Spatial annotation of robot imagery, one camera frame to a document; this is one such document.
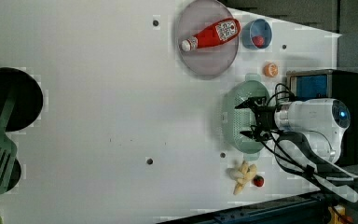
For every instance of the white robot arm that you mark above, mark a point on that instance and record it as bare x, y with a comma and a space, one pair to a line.
307, 138

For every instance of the green plastic strainer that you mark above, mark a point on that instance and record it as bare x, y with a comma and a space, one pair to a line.
234, 121

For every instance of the red toy tomato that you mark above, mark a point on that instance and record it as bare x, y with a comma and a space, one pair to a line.
258, 41

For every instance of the peeled banana toy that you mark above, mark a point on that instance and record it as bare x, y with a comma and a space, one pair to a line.
242, 175

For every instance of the black round pan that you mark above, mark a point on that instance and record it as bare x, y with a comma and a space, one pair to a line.
29, 101

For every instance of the red strawberry toy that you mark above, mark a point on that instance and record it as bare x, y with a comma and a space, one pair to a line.
259, 181

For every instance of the grey round plate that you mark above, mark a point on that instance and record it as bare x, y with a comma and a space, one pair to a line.
193, 19

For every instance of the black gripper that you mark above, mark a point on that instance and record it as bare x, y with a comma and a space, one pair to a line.
264, 118

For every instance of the blue metal frame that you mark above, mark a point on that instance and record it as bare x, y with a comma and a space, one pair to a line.
308, 208

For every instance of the red ketchup bottle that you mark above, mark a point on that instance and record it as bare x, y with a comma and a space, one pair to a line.
216, 34

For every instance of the blue bowl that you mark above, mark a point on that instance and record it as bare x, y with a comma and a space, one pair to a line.
255, 28

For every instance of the orange slice toy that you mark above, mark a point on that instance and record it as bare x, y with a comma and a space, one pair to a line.
271, 70

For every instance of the silver toaster oven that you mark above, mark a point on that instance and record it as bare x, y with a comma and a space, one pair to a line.
336, 84

